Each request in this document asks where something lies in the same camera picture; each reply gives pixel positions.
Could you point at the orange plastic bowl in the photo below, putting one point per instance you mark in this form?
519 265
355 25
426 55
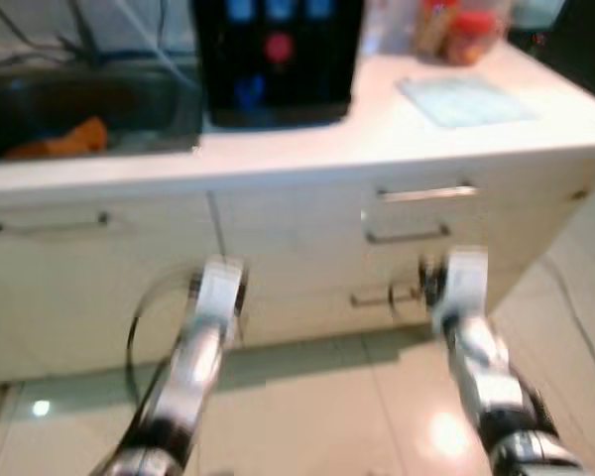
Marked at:
89 136

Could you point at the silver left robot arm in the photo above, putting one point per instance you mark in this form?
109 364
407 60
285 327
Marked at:
183 387

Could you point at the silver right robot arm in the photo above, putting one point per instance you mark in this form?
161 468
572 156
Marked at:
491 387

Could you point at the cream kitchen base cabinet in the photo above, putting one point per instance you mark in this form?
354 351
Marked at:
297 258

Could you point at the pale glass cutting board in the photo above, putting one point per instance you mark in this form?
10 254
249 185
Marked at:
466 101

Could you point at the black water dispenser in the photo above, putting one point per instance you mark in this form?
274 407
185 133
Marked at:
278 59

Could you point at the red lid jar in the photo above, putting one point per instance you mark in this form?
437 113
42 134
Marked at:
474 38

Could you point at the orange snack packet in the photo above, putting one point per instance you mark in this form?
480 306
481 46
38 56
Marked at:
433 28

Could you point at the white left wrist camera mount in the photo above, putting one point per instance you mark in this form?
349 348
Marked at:
218 293

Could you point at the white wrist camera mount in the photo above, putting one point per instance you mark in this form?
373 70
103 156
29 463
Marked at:
218 293
466 283

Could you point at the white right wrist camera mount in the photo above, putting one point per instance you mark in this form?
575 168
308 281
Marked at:
466 283

